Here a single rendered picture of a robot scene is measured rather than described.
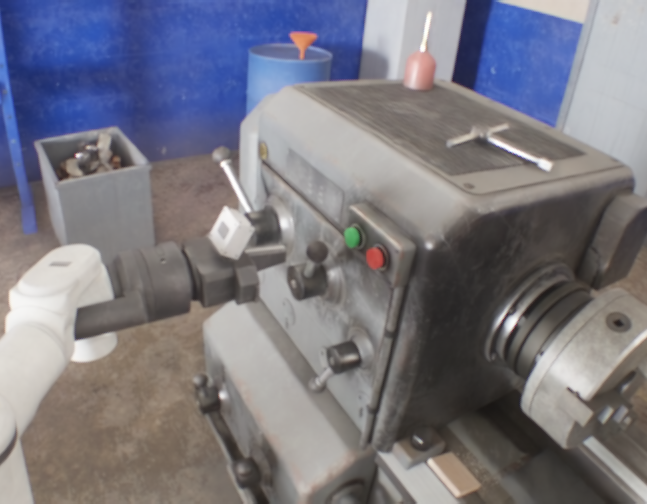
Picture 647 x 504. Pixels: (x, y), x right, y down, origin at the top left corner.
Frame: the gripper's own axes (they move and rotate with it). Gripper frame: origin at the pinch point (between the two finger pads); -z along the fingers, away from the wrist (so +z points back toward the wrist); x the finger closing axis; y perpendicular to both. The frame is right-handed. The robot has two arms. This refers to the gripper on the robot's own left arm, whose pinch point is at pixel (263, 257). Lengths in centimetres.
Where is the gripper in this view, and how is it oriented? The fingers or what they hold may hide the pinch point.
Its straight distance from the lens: 66.2
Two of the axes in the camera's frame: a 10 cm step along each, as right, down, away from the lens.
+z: -8.6, 2.0, -4.6
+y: 0.9, -8.4, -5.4
